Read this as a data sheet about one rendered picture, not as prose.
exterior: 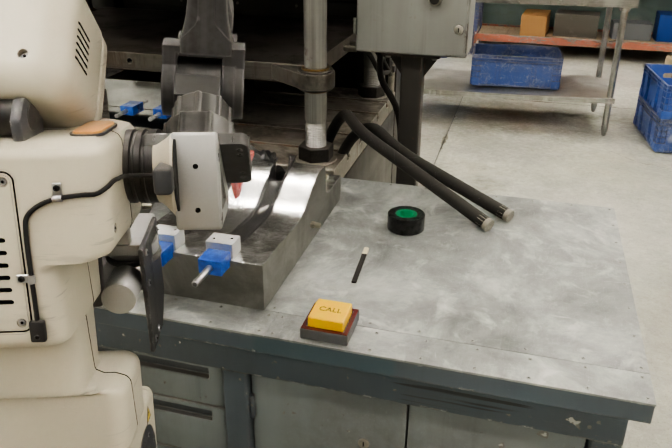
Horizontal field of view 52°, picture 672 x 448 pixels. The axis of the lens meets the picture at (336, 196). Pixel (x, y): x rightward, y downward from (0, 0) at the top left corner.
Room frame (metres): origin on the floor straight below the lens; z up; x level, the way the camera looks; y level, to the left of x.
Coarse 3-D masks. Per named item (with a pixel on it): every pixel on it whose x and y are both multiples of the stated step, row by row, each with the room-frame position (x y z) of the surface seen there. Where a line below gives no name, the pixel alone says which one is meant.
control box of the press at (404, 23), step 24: (360, 0) 1.86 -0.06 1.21; (384, 0) 1.85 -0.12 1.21; (408, 0) 1.83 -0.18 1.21; (432, 0) 1.80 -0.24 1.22; (456, 0) 1.80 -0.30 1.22; (360, 24) 1.86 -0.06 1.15; (384, 24) 1.85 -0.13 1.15; (408, 24) 1.83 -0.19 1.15; (432, 24) 1.81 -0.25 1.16; (456, 24) 1.80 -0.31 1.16; (360, 48) 1.86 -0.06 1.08; (384, 48) 1.85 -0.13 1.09; (408, 48) 1.83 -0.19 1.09; (432, 48) 1.81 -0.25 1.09; (456, 48) 1.79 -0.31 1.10; (408, 72) 1.88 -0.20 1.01; (408, 96) 1.88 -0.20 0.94; (408, 120) 1.88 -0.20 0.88; (408, 144) 1.87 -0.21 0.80
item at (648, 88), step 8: (648, 64) 4.59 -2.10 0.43; (656, 64) 4.58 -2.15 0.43; (664, 64) 4.58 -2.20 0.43; (648, 72) 4.49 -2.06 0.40; (656, 72) 4.58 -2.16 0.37; (664, 72) 4.57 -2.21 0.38; (648, 80) 4.44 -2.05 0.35; (656, 80) 4.28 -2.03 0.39; (664, 80) 4.57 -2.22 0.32; (640, 88) 4.58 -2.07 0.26; (648, 88) 4.42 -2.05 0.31; (656, 88) 4.25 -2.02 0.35; (664, 88) 4.08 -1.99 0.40; (648, 96) 4.39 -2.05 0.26; (656, 96) 4.21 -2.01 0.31; (664, 96) 4.05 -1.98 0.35; (648, 104) 4.33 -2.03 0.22; (656, 104) 4.18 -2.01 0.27; (664, 104) 4.02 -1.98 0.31; (656, 112) 4.15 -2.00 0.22; (664, 112) 4.02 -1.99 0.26
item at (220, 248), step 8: (208, 240) 1.05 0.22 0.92; (216, 240) 1.05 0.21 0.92; (224, 240) 1.05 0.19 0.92; (232, 240) 1.05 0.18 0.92; (208, 248) 1.04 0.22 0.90; (216, 248) 1.04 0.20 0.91; (224, 248) 1.04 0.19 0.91; (232, 248) 1.03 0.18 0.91; (240, 248) 1.07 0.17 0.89; (200, 256) 1.02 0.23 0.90; (208, 256) 1.02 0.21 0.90; (216, 256) 1.02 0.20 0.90; (224, 256) 1.02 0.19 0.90; (232, 256) 1.03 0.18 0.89; (200, 264) 1.01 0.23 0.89; (208, 264) 1.00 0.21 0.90; (216, 264) 1.00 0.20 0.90; (224, 264) 1.01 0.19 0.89; (200, 272) 1.01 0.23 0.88; (208, 272) 0.98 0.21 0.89; (216, 272) 1.00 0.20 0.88; (224, 272) 1.01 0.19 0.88; (200, 280) 0.96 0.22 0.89
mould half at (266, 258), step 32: (256, 160) 1.39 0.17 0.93; (256, 192) 1.29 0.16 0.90; (288, 192) 1.28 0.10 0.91; (320, 192) 1.34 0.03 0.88; (224, 224) 1.18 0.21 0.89; (288, 224) 1.18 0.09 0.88; (192, 256) 1.05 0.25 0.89; (256, 256) 1.04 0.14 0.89; (288, 256) 1.14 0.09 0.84; (192, 288) 1.05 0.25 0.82; (224, 288) 1.03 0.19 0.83; (256, 288) 1.02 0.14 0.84
